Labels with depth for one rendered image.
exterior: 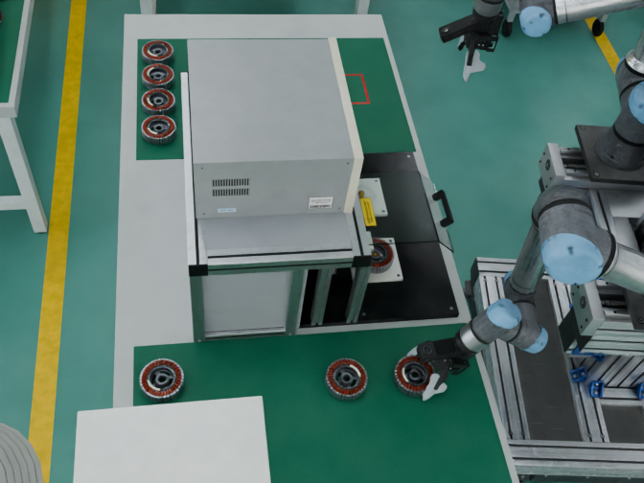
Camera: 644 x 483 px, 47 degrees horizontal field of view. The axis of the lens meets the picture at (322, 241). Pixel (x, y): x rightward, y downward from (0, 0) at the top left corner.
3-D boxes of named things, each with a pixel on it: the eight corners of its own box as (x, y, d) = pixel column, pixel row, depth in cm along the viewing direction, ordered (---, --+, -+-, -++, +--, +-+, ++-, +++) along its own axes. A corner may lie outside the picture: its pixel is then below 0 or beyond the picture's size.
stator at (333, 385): (343, 409, 194) (345, 403, 191) (315, 378, 198) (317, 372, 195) (374, 385, 199) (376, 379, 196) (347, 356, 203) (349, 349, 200)
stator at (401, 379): (425, 356, 205) (427, 351, 202) (438, 393, 199) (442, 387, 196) (387, 364, 203) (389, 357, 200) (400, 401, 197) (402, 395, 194)
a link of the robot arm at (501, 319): (528, 328, 180) (503, 315, 177) (496, 350, 187) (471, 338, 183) (521, 303, 186) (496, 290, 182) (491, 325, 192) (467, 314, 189)
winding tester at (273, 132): (327, 95, 212) (335, 36, 195) (352, 213, 186) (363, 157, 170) (190, 97, 205) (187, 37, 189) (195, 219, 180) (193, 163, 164)
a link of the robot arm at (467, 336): (476, 343, 183) (464, 315, 188) (464, 353, 186) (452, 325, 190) (495, 346, 188) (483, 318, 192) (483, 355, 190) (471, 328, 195)
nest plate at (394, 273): (392, 240, 226) (393, 238, 225) (402, 281, 218) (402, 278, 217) (344, 242, 224) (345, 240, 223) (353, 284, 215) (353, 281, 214)
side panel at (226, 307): (293, 326, 207) (303, 260, 182) (294, 334, 206) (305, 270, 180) (193, 333, 203) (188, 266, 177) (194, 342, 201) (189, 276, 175)
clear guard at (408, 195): (433, 184, 210) (438, 171, 205) (453, 252, 196) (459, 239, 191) (321, 189, 205) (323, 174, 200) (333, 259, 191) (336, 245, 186)
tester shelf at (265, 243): (330, 81, 222) (331, 69, 218) (369, 266, 183) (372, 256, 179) (181, 83, 215) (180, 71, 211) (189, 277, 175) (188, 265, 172)
